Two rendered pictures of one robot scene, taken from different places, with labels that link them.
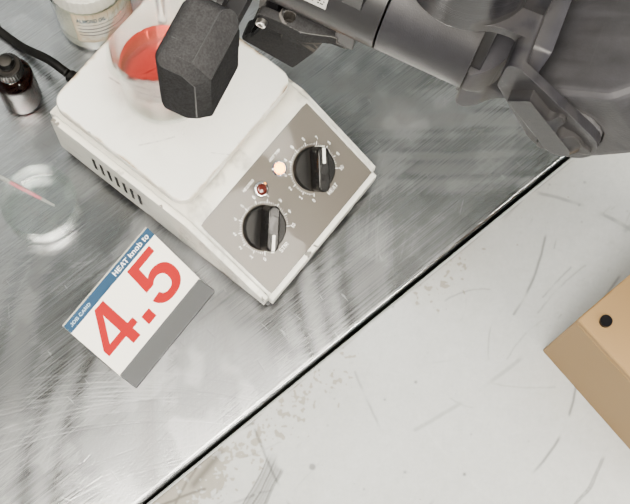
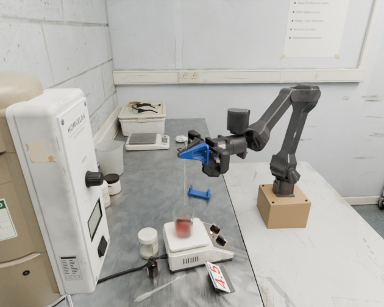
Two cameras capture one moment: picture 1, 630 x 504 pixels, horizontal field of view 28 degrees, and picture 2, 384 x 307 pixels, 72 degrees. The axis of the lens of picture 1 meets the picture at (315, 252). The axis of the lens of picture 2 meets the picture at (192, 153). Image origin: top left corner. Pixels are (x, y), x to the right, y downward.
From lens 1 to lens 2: 0.61 m
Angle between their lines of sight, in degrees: 54
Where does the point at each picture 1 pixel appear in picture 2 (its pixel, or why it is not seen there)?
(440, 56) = (242, 143)
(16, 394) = not seen: outside the picture
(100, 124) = (182, 245)
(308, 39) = not seen: hidden behind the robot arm
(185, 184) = (206, 240)
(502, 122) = (221, 213)
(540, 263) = (250, 221)
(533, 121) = (259, 139)
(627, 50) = (257, 127)
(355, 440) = (270, 262)
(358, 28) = (230, 147)
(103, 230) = (194, 277)
